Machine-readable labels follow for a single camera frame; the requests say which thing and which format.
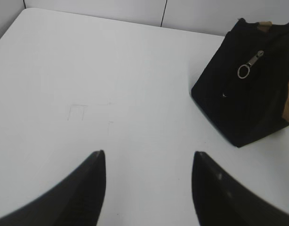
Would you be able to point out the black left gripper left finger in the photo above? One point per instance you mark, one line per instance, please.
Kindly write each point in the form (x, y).
(76, 201)

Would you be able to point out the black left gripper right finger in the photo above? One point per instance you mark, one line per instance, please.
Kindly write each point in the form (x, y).
(220, 200)

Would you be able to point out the silver zipper pull with ring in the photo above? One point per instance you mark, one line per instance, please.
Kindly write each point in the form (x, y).
(244, 70)

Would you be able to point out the black bag with tan handles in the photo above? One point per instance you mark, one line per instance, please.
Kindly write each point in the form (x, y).
(246, 110)

